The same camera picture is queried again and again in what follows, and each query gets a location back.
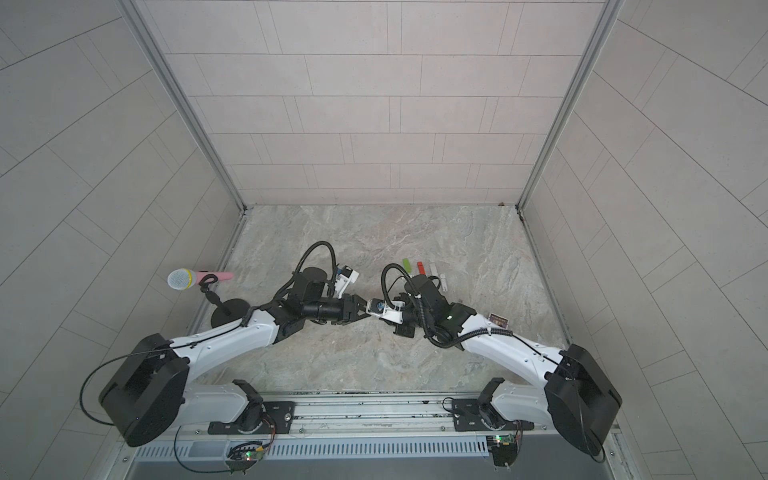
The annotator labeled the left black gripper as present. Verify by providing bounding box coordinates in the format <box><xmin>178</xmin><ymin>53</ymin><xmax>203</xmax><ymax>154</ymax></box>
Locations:
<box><xmin>303</xmin><ymin>295</ymin><xmax>378</xmax><ymax>326</ymax></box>

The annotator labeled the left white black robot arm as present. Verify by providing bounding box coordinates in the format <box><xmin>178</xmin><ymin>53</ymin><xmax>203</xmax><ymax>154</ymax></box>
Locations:
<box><xmin>98</xmin><ymin>262</ymin><xmax>367</xmax><ymax>447</ymax></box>

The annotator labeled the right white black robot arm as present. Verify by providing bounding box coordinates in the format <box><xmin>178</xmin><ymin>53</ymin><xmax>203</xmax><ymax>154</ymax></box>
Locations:
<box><xmin>368</xmin><ymin>263</ymin><xmax>622</xmax><ymax>463</ymax></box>

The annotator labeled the playing card box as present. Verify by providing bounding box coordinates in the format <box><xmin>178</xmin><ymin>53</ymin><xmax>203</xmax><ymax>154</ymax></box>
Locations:
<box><xmin>488</xmin><ymin>313</ymin><xmax>509</xmax><ymax>329</ymax></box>

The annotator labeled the white ventilation grille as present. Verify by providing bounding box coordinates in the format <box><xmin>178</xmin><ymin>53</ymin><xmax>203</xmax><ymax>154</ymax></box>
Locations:
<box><xmin>134</xmin><ymin>435</ymin><xmax>489</xmax><ymax>462</ymax></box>

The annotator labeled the right circuit board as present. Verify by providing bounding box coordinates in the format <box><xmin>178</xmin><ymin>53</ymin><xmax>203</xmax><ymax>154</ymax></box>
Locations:
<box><xmin>486</xmin><ymin>435</ymin><xmax>520</xmax><ymax>469</ymax></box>

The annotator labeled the circuit board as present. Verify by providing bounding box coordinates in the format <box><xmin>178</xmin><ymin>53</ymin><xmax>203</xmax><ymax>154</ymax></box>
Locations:
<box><xmin>225</xmin><ymin>441</ymin><xmax>270</xmax><ymax>473</ymax></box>
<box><xmin>486</xmin><ymin>435</ymin><xmax>520</xmax><ymax>469</ymax></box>

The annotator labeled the pink yellow toy microphone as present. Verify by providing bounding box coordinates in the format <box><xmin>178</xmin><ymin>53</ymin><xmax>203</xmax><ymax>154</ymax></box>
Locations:
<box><xmin>167</xmin><ymin>268</ymin><xmax>234</xmax><ymax>291</ymax></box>

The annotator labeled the left circuit board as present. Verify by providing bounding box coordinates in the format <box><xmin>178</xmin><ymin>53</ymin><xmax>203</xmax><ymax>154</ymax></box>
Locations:
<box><xmin>225</xmin><ymin>441</ymin><xmax>270</xmax><ymax>473</ymax></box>

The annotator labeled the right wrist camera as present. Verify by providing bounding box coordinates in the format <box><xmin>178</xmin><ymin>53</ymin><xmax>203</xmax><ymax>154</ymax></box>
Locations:
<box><xmin>366</xmin><ymin>298</ymin><xmax>405</xmax><ymax>325</ymax></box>

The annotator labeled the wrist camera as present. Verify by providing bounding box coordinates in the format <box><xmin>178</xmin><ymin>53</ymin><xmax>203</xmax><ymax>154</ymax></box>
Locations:
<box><xmin>366</xmin><ymin>298</ymin><xmax>405</xmax><ymax>325</ymax></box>
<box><xmin>334</xmin><ymin>266</ymin><xmax>359</xmax><ymax>298</ymax></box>

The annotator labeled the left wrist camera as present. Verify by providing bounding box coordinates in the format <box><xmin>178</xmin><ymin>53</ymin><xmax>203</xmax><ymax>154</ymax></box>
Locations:
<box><xmin>334</xmin><ymin>266</ymin><xmax>359</xmax><ymax>298</ymax></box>

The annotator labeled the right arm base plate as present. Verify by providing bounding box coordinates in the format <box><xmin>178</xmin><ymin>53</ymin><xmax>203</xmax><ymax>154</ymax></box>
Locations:
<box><xmin>441</xmin><ymin>397</ymin><xmax>535</xmax><ymax>432</ymax></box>

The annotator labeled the aluminium rail frame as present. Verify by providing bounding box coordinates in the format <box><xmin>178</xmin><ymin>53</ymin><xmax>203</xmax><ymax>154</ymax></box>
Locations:
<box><xmin>119</xmin><ymin>389</ymin><xmax>622</xmax><ymax>442</ymax></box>

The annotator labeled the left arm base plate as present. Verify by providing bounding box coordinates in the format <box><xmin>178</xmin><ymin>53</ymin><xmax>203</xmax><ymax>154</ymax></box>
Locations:
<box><xmin>207</xmin><ymin>401</ymin><xmax>296</xmax><ymax>435</ymax></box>

